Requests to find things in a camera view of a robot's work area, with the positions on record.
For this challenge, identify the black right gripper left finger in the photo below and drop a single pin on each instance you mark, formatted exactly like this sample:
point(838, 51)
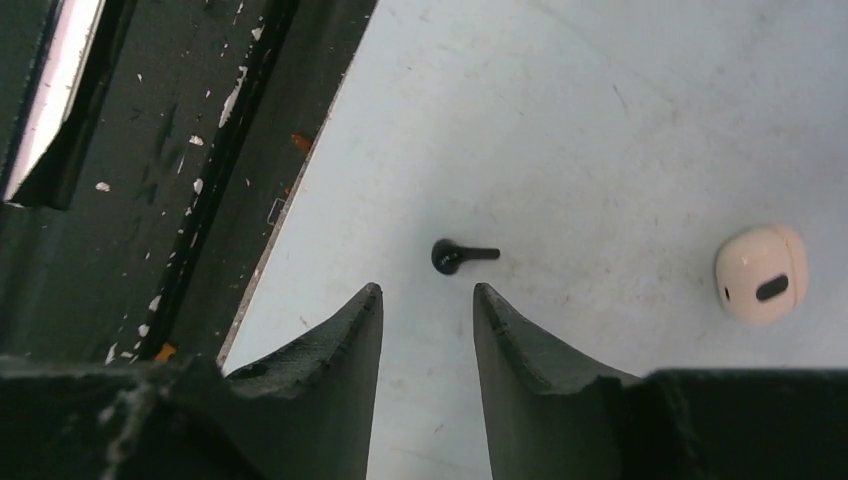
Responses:
point(304, 411)

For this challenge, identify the white earbud charging case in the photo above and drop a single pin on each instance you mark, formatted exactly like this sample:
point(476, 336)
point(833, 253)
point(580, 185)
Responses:
point(762, 274)

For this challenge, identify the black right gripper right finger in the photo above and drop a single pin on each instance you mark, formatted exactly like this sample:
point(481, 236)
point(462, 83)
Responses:
point(553, 412)

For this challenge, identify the black earbud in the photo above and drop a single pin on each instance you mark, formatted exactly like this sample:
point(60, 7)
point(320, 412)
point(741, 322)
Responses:
point(447, 256)

